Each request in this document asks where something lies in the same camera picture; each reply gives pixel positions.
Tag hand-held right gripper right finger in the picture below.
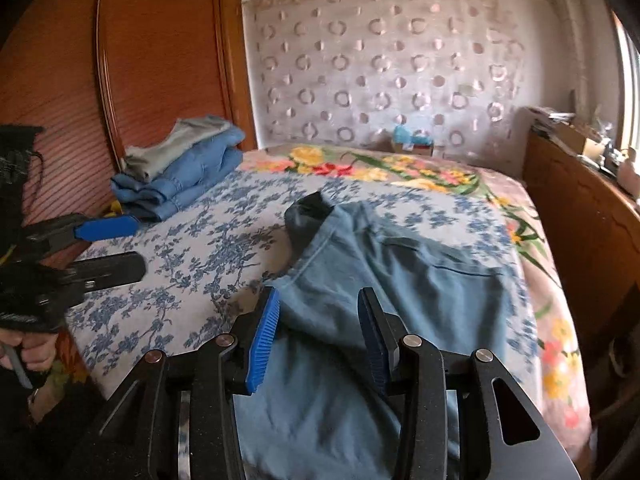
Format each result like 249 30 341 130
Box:
357 287 581 480

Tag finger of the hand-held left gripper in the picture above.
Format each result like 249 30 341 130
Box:
62 252 146 295
24 213 140 257

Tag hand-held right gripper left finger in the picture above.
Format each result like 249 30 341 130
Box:
65 287 282 480

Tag teal blue pants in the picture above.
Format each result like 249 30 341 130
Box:
234 194 517 480

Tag person's left forearm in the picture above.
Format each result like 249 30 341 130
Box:
0 370 118 480

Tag person's left hand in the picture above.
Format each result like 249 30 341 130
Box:
0 332 58 376

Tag blue floral bed sheet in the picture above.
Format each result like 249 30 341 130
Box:
65 167 546 480

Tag folded blue denim jeans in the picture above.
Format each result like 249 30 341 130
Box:
110 125 247 222

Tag folded grey garment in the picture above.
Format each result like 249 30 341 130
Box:
122 116 236 183

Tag colourful flower print blanket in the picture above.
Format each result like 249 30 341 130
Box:
50 144 595 463

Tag wooden headboard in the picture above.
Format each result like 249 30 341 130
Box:
0 0 259 281

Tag light blue packet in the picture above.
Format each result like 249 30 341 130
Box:
392 125 431 146

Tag wooden cabinet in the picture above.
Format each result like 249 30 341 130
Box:
521 105 640 361

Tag sheer curtain with circles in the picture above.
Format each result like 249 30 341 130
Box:
242 0 542 161

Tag pile of clutter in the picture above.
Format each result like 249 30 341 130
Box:
525 105 640 196

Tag window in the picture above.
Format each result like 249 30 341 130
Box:
612 10 640 156

